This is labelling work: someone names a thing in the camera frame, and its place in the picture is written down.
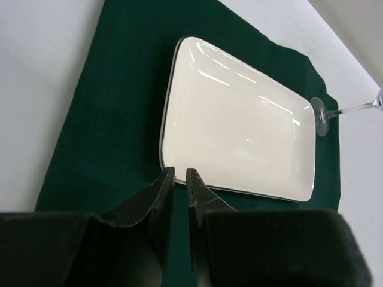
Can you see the white rectangular plate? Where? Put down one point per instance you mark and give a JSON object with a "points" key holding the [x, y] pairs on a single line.
{"points": [[243, 131]]}

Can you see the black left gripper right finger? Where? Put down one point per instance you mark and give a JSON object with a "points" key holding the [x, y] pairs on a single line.
{"points": [[271, 247]]}

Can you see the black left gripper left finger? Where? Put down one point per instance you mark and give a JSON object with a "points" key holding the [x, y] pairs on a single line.
{"points": [[126, 246]]}

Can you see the clear wine glass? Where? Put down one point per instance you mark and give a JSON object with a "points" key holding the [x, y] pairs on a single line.
{"points": [[323, 115]]}

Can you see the dark green cloth napkin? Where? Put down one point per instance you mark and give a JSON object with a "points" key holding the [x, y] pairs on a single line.
{"points": [[108, 146]]}

